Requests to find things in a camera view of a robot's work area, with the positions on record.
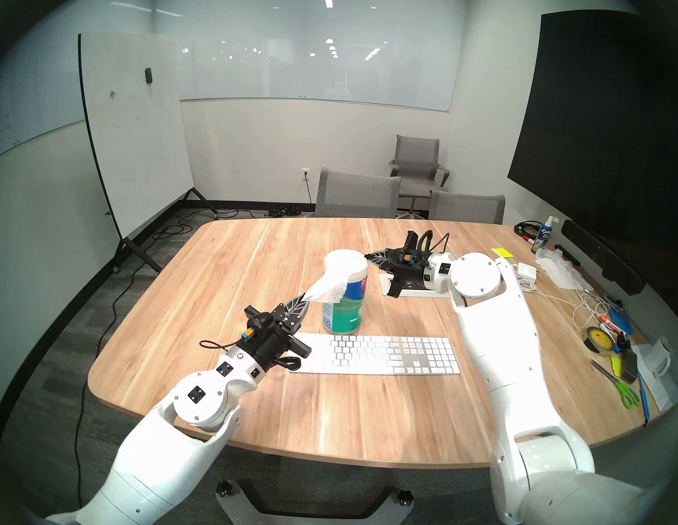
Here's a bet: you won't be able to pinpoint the rolling whiteboard on stand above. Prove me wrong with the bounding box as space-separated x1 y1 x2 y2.
69 31 226 278

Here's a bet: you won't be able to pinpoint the black block eraser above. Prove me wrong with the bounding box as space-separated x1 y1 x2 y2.
617 348 640 385

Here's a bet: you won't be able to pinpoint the white disinfecting wipe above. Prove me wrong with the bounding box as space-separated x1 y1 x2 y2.
303 258 367 306

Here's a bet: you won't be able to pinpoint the crumpled white tissue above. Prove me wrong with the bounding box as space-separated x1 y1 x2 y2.
534 248 595 292

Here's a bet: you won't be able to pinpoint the small blue object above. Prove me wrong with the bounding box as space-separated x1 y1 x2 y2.
608 307 634 338

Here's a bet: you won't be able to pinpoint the white paper sheet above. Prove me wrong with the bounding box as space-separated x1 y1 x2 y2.
630 343 678 413

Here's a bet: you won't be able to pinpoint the white charger cable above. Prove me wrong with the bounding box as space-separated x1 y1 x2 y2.
528 283 616 330

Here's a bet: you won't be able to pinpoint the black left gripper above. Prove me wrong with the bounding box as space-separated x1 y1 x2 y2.
241 292 315 372

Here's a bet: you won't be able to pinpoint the black wall television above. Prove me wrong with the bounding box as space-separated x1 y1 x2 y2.
504 6 678 266

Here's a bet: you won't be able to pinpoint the table power outlet box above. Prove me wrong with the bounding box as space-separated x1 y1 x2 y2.
378 272 455 299

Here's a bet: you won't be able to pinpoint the green handled scissors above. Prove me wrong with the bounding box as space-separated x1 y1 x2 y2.
589 358 642 410

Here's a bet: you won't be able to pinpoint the black video conference bar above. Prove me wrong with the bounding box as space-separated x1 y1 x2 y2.
558 219 648 295

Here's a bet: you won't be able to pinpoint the disinfecting wipes canister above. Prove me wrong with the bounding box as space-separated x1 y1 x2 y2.
321 249 369 337

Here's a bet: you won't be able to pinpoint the blue pen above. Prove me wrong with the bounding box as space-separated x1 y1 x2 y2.
635 372 652 425

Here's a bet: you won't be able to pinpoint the whiteboard cleaner spray bottle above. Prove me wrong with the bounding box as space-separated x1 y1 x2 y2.
530 215 560 255

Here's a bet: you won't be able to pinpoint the yellow black tape roll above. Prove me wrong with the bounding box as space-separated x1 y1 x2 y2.
584 325 617 354

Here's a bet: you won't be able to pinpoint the white keyboard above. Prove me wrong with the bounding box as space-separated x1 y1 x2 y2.
291 332 463 379

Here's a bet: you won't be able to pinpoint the white mug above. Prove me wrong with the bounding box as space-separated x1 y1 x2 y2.
643 335 673 378

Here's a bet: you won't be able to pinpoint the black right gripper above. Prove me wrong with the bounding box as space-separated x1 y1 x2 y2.
362 245 433 300

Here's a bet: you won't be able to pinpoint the wall whiteboard with handwriting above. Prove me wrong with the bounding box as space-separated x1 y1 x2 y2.
0 0 155 169

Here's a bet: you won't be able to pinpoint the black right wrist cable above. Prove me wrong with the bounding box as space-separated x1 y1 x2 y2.
405 228 452 254

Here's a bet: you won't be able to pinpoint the grey office armchair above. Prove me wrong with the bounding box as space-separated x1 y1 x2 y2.
386 135 452 216

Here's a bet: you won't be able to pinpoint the grey mesh office chair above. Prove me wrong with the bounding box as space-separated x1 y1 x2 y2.
314 167 403 220

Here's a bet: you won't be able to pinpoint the large wall glass whiteboard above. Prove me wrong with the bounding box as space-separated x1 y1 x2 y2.
151 0 468 113

